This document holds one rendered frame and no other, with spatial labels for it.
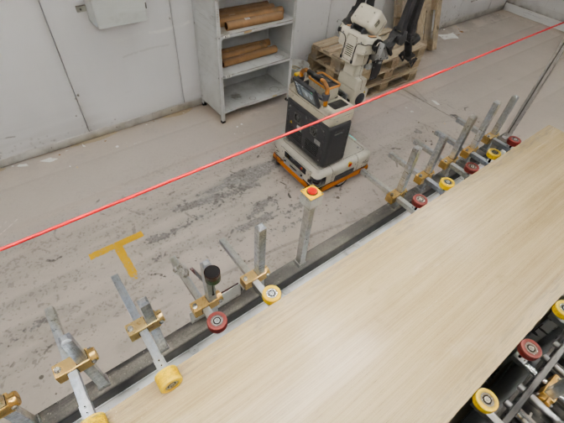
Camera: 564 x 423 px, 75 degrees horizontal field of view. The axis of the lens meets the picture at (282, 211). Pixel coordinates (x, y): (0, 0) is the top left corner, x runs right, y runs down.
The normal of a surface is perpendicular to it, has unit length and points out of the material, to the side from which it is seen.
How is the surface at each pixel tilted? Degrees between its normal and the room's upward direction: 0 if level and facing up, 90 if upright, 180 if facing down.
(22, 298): 0
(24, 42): 90
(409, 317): 0
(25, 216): 0
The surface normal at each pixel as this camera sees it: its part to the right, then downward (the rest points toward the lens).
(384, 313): 0.06, -0.67
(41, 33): 0.60, 0.61
